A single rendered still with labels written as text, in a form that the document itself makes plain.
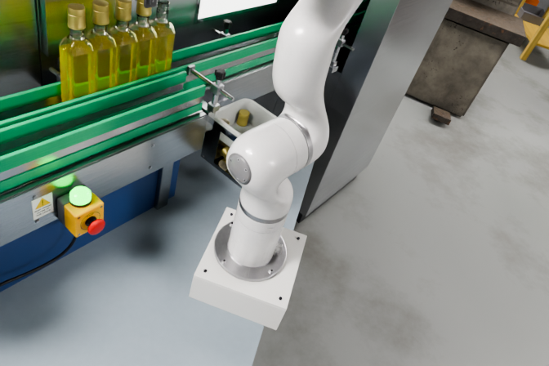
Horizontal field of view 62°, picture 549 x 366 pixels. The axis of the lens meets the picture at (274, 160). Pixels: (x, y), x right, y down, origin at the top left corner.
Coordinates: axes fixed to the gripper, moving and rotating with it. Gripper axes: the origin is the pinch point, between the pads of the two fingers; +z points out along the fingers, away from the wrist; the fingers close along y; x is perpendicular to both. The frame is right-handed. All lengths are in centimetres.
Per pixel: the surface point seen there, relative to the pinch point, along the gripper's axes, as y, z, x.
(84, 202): 21.2, 32.6, -29.6
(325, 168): 22, 89, 98
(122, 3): 1.1, 0.7, -6.9
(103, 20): 1.5, 3.7, -11.9
